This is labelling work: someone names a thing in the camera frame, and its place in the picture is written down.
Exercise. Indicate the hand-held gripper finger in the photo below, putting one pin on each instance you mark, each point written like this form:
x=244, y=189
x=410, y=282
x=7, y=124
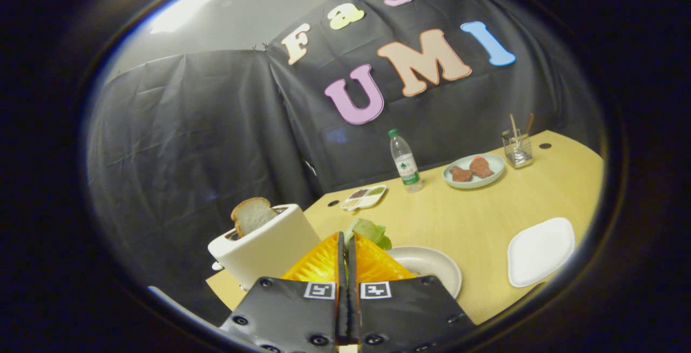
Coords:
x=352, y=266
x=341, y=266

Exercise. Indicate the green lettuce leaf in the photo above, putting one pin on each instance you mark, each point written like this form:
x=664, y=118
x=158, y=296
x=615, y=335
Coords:
x=370, y=230

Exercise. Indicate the toasted bread slice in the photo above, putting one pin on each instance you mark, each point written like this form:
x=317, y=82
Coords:
x=252, y=215

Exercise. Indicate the white divided condiment dish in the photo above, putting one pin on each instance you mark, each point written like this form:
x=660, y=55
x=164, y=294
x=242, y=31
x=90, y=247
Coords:
x=367, y=197

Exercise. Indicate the white toaster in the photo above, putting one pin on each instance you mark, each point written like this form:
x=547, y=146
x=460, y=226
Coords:
x=270, y=248

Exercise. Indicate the white round plate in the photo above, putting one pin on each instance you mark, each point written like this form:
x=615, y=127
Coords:
x=429, y=266

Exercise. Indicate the clear plastic water bottle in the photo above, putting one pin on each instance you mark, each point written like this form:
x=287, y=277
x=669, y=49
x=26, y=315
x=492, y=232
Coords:
x=406, y=164

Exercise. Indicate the small brown meat patty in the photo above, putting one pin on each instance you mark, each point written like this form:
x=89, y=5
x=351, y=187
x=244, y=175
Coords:
x=460, y=174

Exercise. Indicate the large brown meat patty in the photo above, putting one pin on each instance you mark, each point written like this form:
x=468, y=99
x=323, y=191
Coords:
x=480, y=167

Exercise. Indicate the pale green round plate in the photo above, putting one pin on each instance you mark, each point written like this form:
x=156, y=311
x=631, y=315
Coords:
x=494, y=165

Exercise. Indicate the white square plate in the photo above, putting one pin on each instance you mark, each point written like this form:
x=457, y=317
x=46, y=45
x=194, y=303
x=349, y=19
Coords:
x=541, y=253

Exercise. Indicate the black backdrop cloth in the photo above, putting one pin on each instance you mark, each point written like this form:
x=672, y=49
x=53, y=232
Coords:
x=189, y=142

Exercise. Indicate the clear glass jar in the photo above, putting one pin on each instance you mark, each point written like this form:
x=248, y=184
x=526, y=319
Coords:
x=518, y=154

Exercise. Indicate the light wooden stick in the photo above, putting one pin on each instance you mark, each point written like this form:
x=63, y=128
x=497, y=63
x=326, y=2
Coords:
x=513, y=125

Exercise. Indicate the dark wooden stick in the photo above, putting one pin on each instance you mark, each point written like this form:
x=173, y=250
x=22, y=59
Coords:
x=529, y=123

